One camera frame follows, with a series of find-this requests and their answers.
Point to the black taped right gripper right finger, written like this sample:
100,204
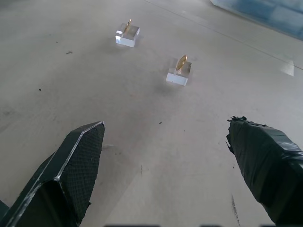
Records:
265,163

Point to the gold coin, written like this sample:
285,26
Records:
182,62
128,25

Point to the blue panel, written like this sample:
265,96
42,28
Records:
267,13

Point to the clear acrylic block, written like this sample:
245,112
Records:
127,37
179,75

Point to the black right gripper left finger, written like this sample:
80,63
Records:
71,170

